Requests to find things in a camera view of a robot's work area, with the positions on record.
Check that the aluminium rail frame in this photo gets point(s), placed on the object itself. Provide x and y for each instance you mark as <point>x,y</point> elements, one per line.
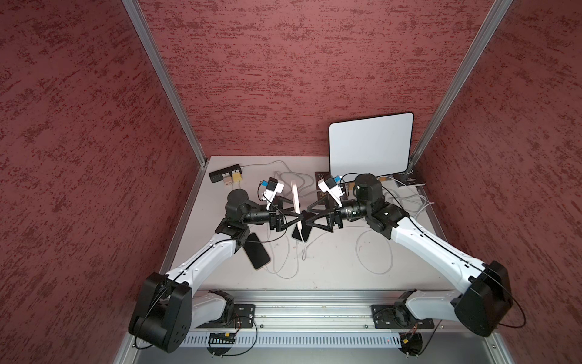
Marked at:
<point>324,327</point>

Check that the aluminium corner post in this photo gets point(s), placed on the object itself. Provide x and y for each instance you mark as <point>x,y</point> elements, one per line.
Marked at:
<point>485,33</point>
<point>145,35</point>

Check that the black book yellow letters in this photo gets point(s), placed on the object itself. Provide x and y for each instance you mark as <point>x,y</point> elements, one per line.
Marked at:
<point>321,175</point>

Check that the black power strip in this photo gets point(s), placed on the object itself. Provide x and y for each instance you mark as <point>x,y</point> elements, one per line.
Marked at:
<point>221,174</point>

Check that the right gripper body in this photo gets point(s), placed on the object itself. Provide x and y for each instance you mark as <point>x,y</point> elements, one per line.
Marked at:
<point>337,215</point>

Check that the left aluminium corner post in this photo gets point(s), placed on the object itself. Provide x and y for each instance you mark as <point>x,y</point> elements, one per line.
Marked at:
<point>145,35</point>

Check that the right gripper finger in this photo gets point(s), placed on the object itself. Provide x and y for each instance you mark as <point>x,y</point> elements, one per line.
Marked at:
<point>319,221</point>
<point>324,207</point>

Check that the right aluminium corner post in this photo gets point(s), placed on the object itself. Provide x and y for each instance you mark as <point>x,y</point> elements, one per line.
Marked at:
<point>485,33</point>

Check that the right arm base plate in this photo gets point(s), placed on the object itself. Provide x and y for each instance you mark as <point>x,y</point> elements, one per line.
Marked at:
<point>397,317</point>

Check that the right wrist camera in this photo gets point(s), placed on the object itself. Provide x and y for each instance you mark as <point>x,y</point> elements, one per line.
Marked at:
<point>333,187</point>

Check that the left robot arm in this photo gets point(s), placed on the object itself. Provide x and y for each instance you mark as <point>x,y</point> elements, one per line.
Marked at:
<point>167,307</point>

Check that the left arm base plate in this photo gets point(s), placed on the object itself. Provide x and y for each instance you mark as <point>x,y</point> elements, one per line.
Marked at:
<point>239,316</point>

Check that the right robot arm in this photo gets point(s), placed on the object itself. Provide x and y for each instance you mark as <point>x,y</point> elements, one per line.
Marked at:
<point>481,295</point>

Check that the white tablet panel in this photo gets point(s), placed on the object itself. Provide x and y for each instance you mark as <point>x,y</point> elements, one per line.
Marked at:
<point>379,145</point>

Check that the phone teal case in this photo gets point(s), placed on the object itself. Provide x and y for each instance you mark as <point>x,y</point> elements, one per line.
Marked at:
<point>304,237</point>

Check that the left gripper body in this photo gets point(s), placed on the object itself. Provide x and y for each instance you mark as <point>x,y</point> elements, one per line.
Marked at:
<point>273,220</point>

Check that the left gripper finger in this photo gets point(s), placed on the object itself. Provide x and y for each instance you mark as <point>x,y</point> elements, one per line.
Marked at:
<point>286,206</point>
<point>287,221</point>

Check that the phone pink case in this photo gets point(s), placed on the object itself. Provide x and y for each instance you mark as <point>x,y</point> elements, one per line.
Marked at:
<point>296,204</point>
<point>256,252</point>

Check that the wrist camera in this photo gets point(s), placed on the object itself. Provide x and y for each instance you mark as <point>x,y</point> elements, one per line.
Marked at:
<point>333,187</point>
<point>269,189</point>

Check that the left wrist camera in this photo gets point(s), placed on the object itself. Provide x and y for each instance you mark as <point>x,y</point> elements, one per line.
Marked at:
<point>269,189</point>

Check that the black booklet right corner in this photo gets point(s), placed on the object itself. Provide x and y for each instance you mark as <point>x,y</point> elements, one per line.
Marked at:
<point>409,178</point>

